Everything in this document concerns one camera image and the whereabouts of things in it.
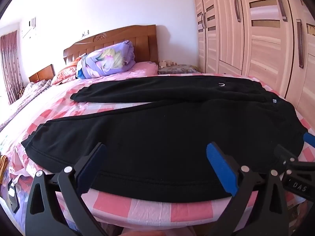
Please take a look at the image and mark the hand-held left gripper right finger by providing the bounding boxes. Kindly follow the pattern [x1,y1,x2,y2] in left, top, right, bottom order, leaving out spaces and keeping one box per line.
[206,141,289,236]

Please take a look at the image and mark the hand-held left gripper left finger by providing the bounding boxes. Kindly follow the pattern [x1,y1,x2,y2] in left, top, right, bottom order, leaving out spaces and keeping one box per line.
[25,142,109,236]

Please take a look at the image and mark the black pants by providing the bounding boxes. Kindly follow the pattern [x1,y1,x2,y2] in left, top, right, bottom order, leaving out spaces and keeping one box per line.
[21,75,307,203]

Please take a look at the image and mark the bed with pink checked sheet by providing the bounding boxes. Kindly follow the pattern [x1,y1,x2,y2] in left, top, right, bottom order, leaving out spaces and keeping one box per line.
[0,61,315,236]

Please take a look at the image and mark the black object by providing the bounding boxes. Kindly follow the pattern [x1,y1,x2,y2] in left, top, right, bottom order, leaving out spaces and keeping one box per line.
[8,182,20,213]

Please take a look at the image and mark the orange cloth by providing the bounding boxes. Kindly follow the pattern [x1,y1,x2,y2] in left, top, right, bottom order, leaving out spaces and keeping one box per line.
[0,155,9,185]

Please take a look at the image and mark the orange floral pillow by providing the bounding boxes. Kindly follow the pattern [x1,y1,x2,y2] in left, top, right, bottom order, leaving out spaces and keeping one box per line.
[50,54,86,85]

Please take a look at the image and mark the grey patterned blanket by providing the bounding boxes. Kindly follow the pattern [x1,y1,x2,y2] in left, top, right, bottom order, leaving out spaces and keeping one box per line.
[0,79,53,133]

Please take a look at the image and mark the light wooden wardrobe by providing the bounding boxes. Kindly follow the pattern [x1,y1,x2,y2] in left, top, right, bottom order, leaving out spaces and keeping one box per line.
[191,0,315,118]

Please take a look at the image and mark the purple floral folded quilt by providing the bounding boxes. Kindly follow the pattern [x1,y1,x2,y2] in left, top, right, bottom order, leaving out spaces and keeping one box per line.
[76,41,136,79]

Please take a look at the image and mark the bedside table with floral cloth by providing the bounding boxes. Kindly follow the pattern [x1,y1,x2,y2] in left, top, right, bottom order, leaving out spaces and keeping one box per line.
[157,64,201,75]

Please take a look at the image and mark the pink patterned curtain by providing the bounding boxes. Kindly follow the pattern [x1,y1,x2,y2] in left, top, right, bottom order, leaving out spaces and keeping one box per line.
[0,29,24,105]

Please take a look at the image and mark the white air conditioner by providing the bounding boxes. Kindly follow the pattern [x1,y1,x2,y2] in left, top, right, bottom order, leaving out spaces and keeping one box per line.
[22,17,37,38]

